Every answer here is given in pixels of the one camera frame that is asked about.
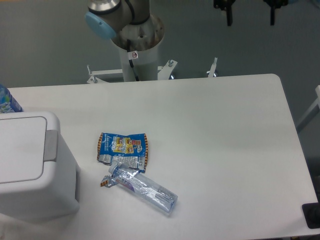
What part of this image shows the black table clamp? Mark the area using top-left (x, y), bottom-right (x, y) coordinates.
top-left (302, 202), bottom-right (320, 229)

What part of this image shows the white trash can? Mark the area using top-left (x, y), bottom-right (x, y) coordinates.
top-left (0, 111), bottom-right (80, 220)

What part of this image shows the blue drink bottle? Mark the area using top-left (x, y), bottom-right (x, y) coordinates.
top-left (0, 84), bottom-right (24, 114)

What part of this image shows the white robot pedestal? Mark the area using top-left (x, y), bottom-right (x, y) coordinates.
top-left (85, 13), bottom-right (219, 85)

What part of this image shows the black cable on pedestal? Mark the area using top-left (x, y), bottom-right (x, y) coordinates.
top-left (126, 38), bottom-right (140, 82)

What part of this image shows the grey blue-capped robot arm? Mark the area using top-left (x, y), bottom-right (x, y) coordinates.
top-left (84, 0), bottom-right (290, 40)

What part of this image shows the blue snack wrapper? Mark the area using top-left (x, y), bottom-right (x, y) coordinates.
top-left (97, 132), bottom-right (149, 173)

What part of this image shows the crushed clear plastic bottle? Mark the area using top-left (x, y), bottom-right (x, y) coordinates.
top-left (108, 164), bottom-right (178, 214)

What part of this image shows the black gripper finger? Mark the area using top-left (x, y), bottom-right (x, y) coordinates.
top-left (213, 0), bottom-right (236, 27)
top-left (263, 0), bottom-right (288, 26)

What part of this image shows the small torn wrapper piece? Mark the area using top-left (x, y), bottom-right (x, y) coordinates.
top-left (100, 174), bottom-right (117, 188)

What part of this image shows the white frame at right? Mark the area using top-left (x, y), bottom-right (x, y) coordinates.
top-left (296, 85), bottom-right (320, 134)

